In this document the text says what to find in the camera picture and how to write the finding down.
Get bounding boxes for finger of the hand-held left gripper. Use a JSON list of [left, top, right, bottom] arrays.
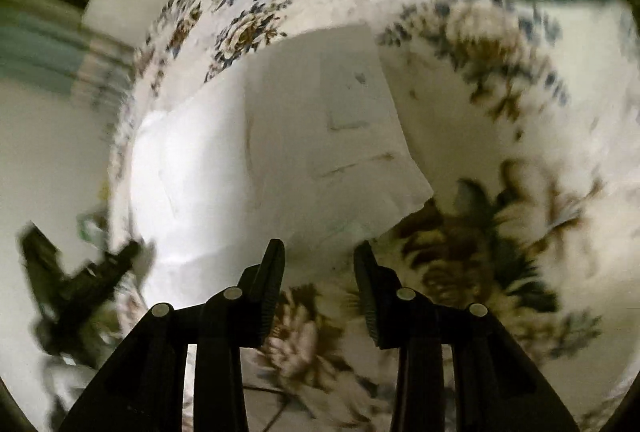
[[20, 223, 66, 293], [97, 240, 143, 285]]

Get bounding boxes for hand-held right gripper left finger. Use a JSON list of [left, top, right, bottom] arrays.
[[57, 239, 286, 432]]

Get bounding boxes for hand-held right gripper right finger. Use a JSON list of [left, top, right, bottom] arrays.
[[353, 242, 581, 432]]

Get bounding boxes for white pants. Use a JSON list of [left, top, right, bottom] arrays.
[[127, 24, 433, 313]]

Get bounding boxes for grey-green curtain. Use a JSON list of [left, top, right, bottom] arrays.
[[0, 9, 133, 107]]

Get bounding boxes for bed with floral sheet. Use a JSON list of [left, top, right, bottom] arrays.
[[45, 0, 640, 432]]

